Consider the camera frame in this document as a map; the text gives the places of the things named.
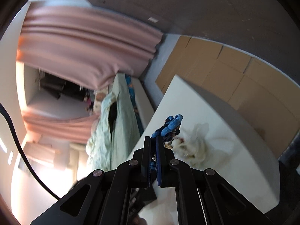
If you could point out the white table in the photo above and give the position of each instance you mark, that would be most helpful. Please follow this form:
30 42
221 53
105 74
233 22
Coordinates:
253 169

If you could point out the pink curtain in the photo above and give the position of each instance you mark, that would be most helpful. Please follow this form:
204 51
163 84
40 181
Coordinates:
84 45

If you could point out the white wall socket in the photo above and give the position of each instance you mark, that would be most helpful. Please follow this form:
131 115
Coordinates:
153 20

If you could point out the clear plastic bag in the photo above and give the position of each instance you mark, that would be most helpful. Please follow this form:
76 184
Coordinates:
200 152

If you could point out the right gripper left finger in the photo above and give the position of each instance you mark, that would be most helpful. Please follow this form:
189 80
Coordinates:
144 156

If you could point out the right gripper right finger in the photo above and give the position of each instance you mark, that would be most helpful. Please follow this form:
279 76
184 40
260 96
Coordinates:
165 173

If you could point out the green bed blanket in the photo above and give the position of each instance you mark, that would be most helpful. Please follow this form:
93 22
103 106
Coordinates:
117 131

